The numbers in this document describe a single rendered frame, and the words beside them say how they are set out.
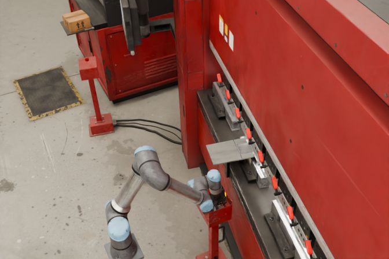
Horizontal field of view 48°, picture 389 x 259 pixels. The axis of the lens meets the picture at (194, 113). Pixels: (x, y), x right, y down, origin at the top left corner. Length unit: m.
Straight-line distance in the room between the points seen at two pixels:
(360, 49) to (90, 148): 3.38
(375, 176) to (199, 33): 2.04
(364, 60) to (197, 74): 2.16
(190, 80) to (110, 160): 1.27
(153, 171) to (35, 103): 3.11
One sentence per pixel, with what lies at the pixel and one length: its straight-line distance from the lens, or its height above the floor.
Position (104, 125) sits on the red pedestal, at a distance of 4.49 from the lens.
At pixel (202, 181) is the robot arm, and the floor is 1.06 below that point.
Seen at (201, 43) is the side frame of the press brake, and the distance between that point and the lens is 3.30.
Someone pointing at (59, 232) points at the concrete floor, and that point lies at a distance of 3.82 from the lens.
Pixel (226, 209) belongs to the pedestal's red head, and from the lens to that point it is 2.77.
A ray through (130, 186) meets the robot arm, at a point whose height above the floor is 1.17.
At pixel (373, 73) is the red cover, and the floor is 2.21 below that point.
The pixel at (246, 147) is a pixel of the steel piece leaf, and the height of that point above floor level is 1.00.
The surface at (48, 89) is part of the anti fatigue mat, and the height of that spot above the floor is 0.01.
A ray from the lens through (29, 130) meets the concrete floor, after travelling 4.83.
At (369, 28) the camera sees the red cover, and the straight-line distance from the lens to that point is 1.44.
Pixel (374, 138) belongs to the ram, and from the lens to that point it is 1.48.
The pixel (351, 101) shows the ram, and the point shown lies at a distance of 1.56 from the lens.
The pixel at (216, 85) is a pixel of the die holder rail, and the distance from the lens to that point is 3.41.
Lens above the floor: 2.94
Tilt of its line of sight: 39 degrees down
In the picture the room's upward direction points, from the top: 2 degrees counter-clockwise
